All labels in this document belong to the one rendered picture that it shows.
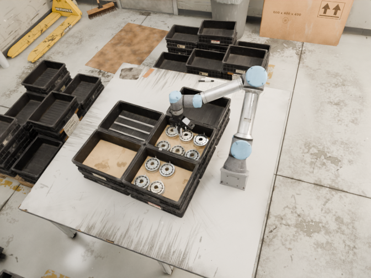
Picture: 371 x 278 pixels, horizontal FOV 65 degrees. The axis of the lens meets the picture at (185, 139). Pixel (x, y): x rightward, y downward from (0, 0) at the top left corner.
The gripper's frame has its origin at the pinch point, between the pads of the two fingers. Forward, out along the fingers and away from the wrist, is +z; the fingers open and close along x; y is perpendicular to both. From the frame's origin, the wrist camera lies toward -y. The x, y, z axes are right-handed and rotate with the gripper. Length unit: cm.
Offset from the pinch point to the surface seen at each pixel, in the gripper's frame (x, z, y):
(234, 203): 22, 23, -48
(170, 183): 33.5, 9.9, -7.9
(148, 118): -7.3, 9.9, 35.5
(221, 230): 42, 23, -48
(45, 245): 101, 93, 92
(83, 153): 42, 4, 56
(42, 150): 35, 66, 146
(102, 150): 32, 10, 49
